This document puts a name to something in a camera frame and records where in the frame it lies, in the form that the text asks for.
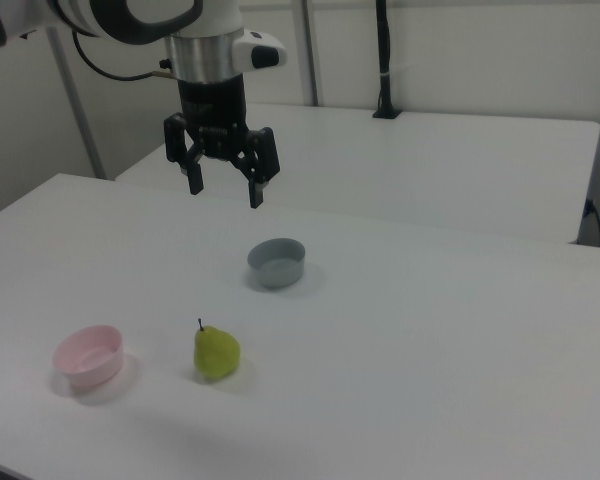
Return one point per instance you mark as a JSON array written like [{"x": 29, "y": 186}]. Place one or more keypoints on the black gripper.
[{"x": 210, "y": 110}]

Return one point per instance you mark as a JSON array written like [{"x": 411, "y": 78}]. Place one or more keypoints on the green pear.
[{"x": 216, "y": 355}]

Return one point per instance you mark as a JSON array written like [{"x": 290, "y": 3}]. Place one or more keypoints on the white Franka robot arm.
[{"x": 205, "y": 50}]

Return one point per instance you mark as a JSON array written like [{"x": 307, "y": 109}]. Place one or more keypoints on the grey plastic bowl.
[{"x": 277, "y": 275}]

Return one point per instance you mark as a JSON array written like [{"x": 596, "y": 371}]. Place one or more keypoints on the pink plastic bowl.
[{"x": 87, "y": 372}]

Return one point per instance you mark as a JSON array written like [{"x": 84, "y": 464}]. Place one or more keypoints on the white side table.
[{"x": 405, "y": 165}]

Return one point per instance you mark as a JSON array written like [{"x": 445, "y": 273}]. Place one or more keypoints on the grey metal partition post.
[
  {"x": 75, "y": 105},
  {"x": 312, "y": 50}
]

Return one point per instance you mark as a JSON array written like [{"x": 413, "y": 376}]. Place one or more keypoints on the black camera pole with base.
[{"x": 384, "y": 50}]

